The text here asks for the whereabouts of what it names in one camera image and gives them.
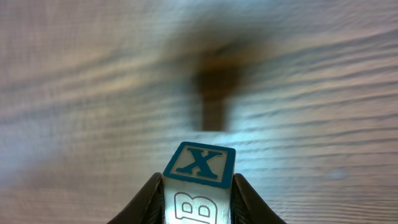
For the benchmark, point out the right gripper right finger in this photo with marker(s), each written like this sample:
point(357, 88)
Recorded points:
point(247, 206)

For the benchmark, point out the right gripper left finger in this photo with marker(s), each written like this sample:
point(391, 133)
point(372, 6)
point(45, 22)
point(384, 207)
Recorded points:
point(146, 207)

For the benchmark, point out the white B block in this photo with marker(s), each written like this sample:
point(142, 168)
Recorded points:
point(197, 184)

